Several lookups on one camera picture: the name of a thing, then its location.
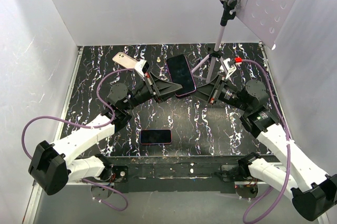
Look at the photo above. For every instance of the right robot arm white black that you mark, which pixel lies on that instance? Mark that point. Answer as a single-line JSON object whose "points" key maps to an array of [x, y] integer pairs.
{"points": [[311, 189]]}

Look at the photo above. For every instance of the tripod stand silver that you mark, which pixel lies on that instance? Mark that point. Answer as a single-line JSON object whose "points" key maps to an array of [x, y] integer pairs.
{"points": [[215, 53]]}

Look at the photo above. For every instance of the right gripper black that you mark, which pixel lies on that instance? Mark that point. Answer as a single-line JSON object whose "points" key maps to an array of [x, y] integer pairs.
{"points": [[207, 91]]}

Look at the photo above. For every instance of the pink phone case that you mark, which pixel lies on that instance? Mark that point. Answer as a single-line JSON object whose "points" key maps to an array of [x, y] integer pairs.
{"points": [[124, 60]]}

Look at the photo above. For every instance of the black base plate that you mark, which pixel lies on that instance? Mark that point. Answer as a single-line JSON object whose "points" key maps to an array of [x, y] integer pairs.
{"points": [[178, 174]]}

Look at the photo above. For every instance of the black smartphone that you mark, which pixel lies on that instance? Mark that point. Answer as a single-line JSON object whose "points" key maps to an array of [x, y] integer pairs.
{"points": [[180, 73], [155, 137]]}

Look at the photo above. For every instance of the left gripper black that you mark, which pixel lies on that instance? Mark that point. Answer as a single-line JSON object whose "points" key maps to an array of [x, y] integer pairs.
{"points": [[164, 87]]}

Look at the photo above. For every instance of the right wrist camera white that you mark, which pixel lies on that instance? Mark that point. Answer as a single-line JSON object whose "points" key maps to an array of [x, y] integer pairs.
{"points": [[231, 65]]}

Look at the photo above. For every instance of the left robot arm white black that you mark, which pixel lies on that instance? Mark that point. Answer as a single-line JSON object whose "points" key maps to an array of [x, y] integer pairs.
{"points": [[55, 164]]}

